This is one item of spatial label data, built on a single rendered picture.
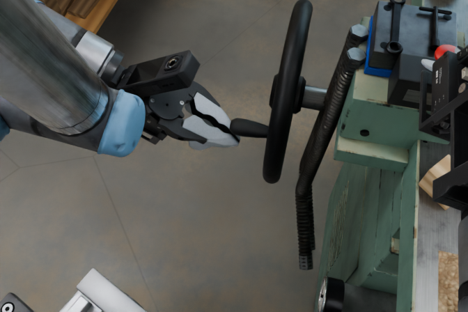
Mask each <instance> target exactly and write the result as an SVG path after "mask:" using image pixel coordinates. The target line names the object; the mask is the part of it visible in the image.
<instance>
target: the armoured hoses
mask: <svg viewBox="0 0 468 312"><path fill-rule="evenodd" d="M368 36H369V30H368V28H366V27H365V26H364V25H360V24H355V25H353V26H351V27H350V30H349V32H348V35H347V38H346V41H345V44H344V47H343V51H342V52H341V55H340V58H339V60H338V63H337V65H336V68H335V71H334V73H333V77H332V78H331V82H330V83H329V88H328V89H327V93H326V94H325V101H324V102H323V103H324V104H325V105H324V106H323V107H324V109H323V111H319V114H318V116H317V118H316V121H315V124H314V126H313V129H312V132H311V135H310V137H309V140H308V142H307V145H306V147H305V150H304V153H303V155H302V158H301V162H300V165H299V174H300V175H299V179H298V181H297V184H296V188H295V198H296V199H295V201H296V203H295V204H296V208H297V209H296V212H297V214H296V215H297V218H296V219H297V226H298V228H297V230H298V232H297V233H298V234H299V235H298V241H299V242H298V245H299V246H298V247H299V268H300V269H301V270H312V269H313V256H312V253H311V251H312V250H315V235H314V232H315V231H314V227H313V226H314V223H313V222H314V220H313V218H314V217H313V215H314V214H313V203H312V201H313V199H312V198H313V196H312V194H313V192H312V185H311V184H312V182H313V179H314V177H315V175H316V173H317V170H318V168H319V166H320V163H321V161H322V158H323V156H324V155H325V152H326V149H327V147H328V145H329V142H330V140H331V139H332V135H333V134H334V130H335V129H336V126H337V125H338V120H339V117H340V115H341V112H342V108H343V105H344V102H345V99H346V96H347V94H348V90H349V87H350V84H351V81H352V77H353V75H354V72H355V70H356V69H358V68H359V67H360V66H362V65H363V64H364V63H365V61H366V53H365V51H364V50H362V49H359V48H358V46H359V45H360V44H361V43H363V42H365V41H367V39H368Z"/></svg>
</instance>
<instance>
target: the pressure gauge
mask: <svg viewBox="0 0 468 312"><path fill-rule="evenodd" d="M323 288H324V289H323ZM322 290H323V291H322ZM321 294H322V295H323V298H321V297H320V296H321ZM344 294H345V284H344V281H343V280H341V279H335V278H332V277H328V276H324V277H323V280H322V283H321V287H320V294H319V298H318V312H341V311H342V308H343V300H344Z"/></svg>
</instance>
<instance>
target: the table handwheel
mask: <svg viewBox="0 0 468 312"><path fill-rule="evenodd" d="M312 11H313V5H312V3H311V2H310V1H309V0H299V1H297V2H296V4H295V5H294V8H293V10H292V14H291V17H290V22H289V25H288V31H287V34H286V40H285V44H284V48H283V53H282V57H281V64H280V68H279V73H278V74H276V75H275V76H274V80H273V83H272V90H271V94H270V103H269V106H270V107H271V109H272V112H271V116H270V123H269V128H268V133H267V141H266V146H265V155H264V160H263V178H264V180H265V181H266V182H268V183H270V184H274V183H276V182H278V181H279V179H280V177H281V172H282V168H283V161H284V157H285V153H286V147H287V142H288V136H289V132H290V126H291V121H292V117H293V114H297V113H298V112H300V111H301V108H302V107H303V108H307V109H314V110H318V111H323V109H324V107H323V106H324V105H325V104H324V103H323V102H324V101H325V94H326V93H327V88H320V87H316V86H309V85H306V80H305V78H304V77H302V76H300V75H301V71H302V64H303V59H304V52H305V48H306V41H307V38H308V33H309V27H310V22H311V16H312Z"/></svg>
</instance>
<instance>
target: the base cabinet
mask: <svg viewBox="0 0 468 312"><path fill-rule="evenodd" d="M381 175H382V170H381V169H377V168H373V167H369V166H362V165H358V164H352V163H348V162H344V163H343V166H342V168H341V171H340V173H339V175H338V178H337V180H336V183H335V185H334V188H333V189H332V192H331V195H330V197H329V202H328V208H327V218H326V223H325V233H324V239H323V244H322V254H321V260H320V270H319V275H318V285H317V291H316V296H315V306H314V312H318V298H319V294H320V287H321V283H322V280H323V277H324V276H328V277H332V278H335V279H341V280H343V281H344V283H348V284H351V285H355V286H361V287H364V288H370V289H373V290H379V291H383V292H386V293H392V294H396V295H397V287H398V275H396V274H390V273H386V272H381V271H377V270H376V269H375V250H376V240H377V222H378V212H379V203H380V185H381Z"/></svg>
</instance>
